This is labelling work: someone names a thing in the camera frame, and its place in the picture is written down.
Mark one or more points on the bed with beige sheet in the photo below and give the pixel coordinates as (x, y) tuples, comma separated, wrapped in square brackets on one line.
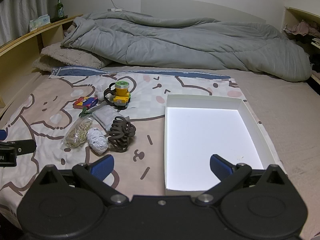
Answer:
[(287, 105)]

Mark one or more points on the brown hair claw clip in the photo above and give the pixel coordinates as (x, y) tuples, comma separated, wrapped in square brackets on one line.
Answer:
[(120, 135)]

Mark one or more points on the beige pillow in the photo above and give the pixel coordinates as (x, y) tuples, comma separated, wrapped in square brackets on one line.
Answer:
[(67, 55)]

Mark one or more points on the cream shelf unit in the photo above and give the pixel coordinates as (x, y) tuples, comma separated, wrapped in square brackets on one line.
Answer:
[(290, 17)]

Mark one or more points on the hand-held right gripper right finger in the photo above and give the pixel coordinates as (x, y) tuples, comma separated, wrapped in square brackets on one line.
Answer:
[(220, 166)]

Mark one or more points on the white fluffy ball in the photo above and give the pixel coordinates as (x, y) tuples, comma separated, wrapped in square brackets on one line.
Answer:
[(100, 92)]

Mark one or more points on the red blue card box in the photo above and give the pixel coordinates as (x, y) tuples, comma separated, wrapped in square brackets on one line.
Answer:
[(85, 102)]

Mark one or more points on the grey curtain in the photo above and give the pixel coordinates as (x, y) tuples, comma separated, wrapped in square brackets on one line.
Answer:
[(20, 10)]

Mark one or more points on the white power strip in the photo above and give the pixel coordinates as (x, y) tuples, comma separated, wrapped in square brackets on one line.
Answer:
[(115, 10)]

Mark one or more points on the grey duvet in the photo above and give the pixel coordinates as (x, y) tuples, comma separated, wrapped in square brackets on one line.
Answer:
[(175, 45)]

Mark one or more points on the wooden bedside ledge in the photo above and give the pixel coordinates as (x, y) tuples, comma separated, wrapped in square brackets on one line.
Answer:
[(50, 33)]

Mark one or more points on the grey white yarn ball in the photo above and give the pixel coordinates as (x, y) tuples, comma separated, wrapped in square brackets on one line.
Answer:
[(97, 141)]

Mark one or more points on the pink crumpled clothes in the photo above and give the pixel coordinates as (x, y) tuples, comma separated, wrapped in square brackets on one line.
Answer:
[(302, 28)]

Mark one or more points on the white cardboard box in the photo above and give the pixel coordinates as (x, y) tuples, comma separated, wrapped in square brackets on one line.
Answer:
[(200, 135)]

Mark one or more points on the small green white plastic item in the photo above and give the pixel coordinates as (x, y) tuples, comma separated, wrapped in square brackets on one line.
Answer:
[(84, 111)]

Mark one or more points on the tissue pack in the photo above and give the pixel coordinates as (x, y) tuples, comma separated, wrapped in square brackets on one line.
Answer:
[(40, 22)]

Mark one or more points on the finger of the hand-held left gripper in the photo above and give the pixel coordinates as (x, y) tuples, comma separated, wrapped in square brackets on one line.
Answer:
[(25, 146), (2, 134)]

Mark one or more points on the clear bag of rubber bands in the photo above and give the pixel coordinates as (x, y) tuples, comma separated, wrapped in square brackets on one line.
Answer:
[(76, 133)]

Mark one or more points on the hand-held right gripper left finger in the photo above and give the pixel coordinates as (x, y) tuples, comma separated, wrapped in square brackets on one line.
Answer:
[(102, 166)]

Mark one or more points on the grey foil packet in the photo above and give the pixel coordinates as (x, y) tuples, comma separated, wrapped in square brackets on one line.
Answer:
[(105, 116)]

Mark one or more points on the green glass bottle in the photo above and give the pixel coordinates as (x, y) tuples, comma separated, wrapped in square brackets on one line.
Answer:
[(59, 8)]

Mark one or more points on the cartoon bear printed blanket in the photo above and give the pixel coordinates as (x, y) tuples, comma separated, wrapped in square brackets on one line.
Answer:
[(50, 97)]

